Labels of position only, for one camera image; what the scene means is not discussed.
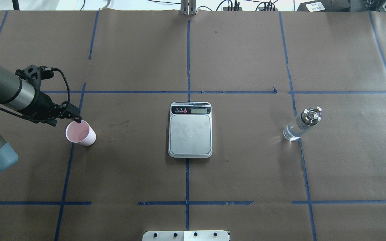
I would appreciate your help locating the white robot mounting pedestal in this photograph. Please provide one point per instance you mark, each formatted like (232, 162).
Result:
(192, 235)

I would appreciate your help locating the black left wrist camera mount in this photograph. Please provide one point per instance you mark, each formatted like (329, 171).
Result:
(34, 75)

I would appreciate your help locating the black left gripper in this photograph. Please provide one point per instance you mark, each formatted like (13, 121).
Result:
(44, 102)

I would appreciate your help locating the clear glass sauce bottle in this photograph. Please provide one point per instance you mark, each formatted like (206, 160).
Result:
(302, 123)

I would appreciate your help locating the aluminium frame post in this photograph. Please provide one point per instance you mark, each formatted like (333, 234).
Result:
(188, 8)

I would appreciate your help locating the silver electronic kitchen scale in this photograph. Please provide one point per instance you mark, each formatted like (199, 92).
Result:
(190, 130)

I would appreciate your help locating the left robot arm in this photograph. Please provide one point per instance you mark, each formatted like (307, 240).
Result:
(21, 96)

